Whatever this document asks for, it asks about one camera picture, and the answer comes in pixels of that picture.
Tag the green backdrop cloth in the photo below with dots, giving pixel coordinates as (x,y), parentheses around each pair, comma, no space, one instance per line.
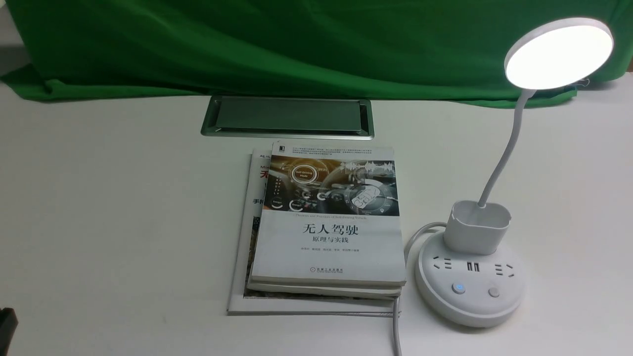
(450,50)

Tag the middle white book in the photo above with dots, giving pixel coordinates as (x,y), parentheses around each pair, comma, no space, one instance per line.
(370,293)

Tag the white desk lamp with sockets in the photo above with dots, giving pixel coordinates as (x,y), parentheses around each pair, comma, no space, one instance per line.
(465,272)

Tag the top book self-driving cover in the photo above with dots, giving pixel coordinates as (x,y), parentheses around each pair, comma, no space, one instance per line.
(330,217)

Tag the black object at edge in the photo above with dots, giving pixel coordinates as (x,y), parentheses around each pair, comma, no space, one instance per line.
(8,324)

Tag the bottom large white book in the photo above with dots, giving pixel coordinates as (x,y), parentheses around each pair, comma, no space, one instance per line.
(244,301)

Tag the silver desk cable hatch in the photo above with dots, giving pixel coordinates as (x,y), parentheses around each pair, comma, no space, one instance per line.
(288,118)

